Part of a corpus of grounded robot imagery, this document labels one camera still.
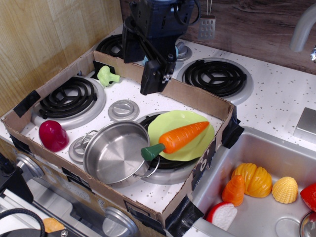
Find black clamp left edge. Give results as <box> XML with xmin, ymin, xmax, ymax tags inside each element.
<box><xmin>0</xmin><ymin>154</ymin><xmax>34</xmax><ymax>203</ymax></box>

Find light blue plastic bowl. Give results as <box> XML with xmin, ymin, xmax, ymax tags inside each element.
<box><xmin>142</xmin><ymin>47</ymin><xmax>179</xmax><ymax>66</ymax></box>

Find silver square faucet base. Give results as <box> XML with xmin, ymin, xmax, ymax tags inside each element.
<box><xmin>293</xmin><ymin>107</ymin><xmax>316</xmax><ymax>144</ymax></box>

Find black front left burner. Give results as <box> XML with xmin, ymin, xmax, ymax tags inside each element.
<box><xmin>31</xmin><ymin>76</ymin><xmax>106</xmax><ymax>130</ymax></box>

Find silver back stove knob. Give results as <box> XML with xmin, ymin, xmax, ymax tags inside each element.
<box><xmin>176</xmin><ymin>42</ymin><xmax>192</xmax><ymax>62</ymax></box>

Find red toy pepper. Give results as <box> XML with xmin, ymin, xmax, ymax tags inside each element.
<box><xmin>300</xmin><ymin>183</ymin><xmax>316</xmax><ymax>212</ymax></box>

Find black cable bottom left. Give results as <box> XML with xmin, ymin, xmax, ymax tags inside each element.
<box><xmin>0</xmin><ymin>208</ymin><xmax>46</xmax><ymax>234</ymax></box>

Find yellow toy corn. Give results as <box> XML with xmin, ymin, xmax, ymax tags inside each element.
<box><xmin>272</xmin><ymin>176</ymin><xmax>298</xmax><ymax>204</ymax></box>

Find silver front stove knob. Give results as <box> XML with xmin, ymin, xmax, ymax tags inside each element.
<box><xmin>69</xmin><ymin>135</ymin><xmax>92</xmax><ymax>165</ymax></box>

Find orange yellow toy pumpkin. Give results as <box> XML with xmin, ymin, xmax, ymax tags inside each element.
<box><xmin>231</xmin><ymin>163</ymin><xmax>273</xmax><ymax>198</ymax></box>

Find silver oven front dial left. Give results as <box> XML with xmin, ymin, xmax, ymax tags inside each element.
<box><xmin>16</xmin><ymin>154</ymin><xmax>44</xmax><ymax>182</ymax></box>

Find silver metal sink basin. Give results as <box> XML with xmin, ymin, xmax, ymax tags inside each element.
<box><xmin>187</xmin><ymin>128</ymin><xmax>316</xmax><ymax>237</ymax></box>

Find light green toy broccoli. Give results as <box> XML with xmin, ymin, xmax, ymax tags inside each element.
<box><xmin>97</xmin><ymin>66</ymin><xmax>120</xmax><ymax>87</ymax></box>

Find red white toy slice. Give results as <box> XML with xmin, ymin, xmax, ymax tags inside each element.
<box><xmin>206</xmin><ymin>201</ymin><xmax>237</xmax><ymax>231</ymax></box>

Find silver oven front dial right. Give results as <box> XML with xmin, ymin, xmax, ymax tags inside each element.
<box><xmin>102</xmin><ymin>207</ymin><xmax>138</xmax><ymax>237</ymax></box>

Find brown cardboard fence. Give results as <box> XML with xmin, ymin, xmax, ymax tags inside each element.
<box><xmin>3</xmin><ymin>51</ymin><xmax>243</xmax><ymax>237</ymax></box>

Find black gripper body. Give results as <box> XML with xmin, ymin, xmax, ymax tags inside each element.
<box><xmin>124</xmin><ymin>0</ymin><xmax>195</xmax><ymax>67</ymax></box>

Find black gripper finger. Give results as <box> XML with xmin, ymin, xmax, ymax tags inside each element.
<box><xmin>122</xmin><ymin>24</ymin><xmax>145</xmax><ymax>63</ymax></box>
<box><xmin>140</xmin><ymin>59</ymin><xmax>174</xmax><ymax>95</ymax></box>

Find black back right burner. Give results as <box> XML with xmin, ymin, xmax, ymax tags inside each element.
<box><xmin>176</xmin><ymin>58</ymin><xmax>254</xmax><ymax>105</ymax></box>

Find hanging silver slotted spatula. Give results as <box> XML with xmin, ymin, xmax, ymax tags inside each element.
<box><xmin>197</xmin><ymin>0</ymin><xmax>216</xmax><ymax>41</ymax></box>

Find grey sink faucet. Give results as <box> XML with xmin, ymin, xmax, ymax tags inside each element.
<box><xmin>289</xmin><ymin>4</ymin><xmax>316</xmax><ymax>52</ymax></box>

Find light green plastic plate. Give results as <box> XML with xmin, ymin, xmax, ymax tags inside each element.
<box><xmin>148</xmin><ymin>110</ymin><xmax>214</xmax><ymax>161</ymax></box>

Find silver sink drain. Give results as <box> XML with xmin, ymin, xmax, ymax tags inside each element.
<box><xmin>276</xmin><ymin>218</ymin><xmax>299</xmax><ymax>237</ymax></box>

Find dark red toy vegetable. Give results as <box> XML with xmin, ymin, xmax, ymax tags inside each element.
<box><xmin>39</xmin><ymin>120</ymin><xmax>69</xmax><ymax>152</ymax></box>

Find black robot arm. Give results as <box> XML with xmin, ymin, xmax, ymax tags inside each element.
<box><xmin>122</xmin><ymin>0</ymin><xmax>200</xmax><ymax>95</ymax></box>

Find stainless steel pot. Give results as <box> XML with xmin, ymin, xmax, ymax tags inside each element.
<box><xmin>83</xmin><ymin>120</ymin><xmax>160</xmax><ymax>188</ymax></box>

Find yellow object bottom left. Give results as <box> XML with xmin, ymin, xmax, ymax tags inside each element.
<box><xmin>43</xmin><ymin>217</ymin><xmax>65</xmax><ymax>233</ymax></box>

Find silver centre stove knob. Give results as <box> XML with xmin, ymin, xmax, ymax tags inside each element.
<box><xmin>108</xmin><ymin>99</ymin><xmax>140</xmax><ymax>121</ymax></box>

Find silver oven dial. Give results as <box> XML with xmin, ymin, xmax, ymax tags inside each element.
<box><xmin>102</xmin><ymin>207</ymin><xmax>138</xmax><ymax>237</ymax></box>
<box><xmin>16</xmin><ymin>154</ymin><xmax>44</xmax><ymax>182</ymax></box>

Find black back left burner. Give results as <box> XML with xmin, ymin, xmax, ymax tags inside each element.
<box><xmin>95</xmin><ymin>34</ymin><xmax>123</xmax><ymax>59</ymax></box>

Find silver stove knob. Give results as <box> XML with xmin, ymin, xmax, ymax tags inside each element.
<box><xmin>108</xmin><ymin>99</ymin><xmax>140</xmax><ymax>121</ymax></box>
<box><xmin>69</xmin><ymin>135</ymin><xmax>92</xmax><ymax>165</ymax></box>
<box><xmin>176</xmin><ymin>42</ymin><xmax>192</xmax><ymax>62</ymax></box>

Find small orange toy carrot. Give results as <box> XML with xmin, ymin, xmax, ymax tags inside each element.
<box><xmin>221</xmin><ymin>175</ymin><xmax>245</xmax><ymax>207</ymax></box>

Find orange toy carrot green stem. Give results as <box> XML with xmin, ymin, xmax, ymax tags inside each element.
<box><xmin>141</xmin><ymin>121</ymin><xmax>209</xmax><ymax>161</ymax></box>

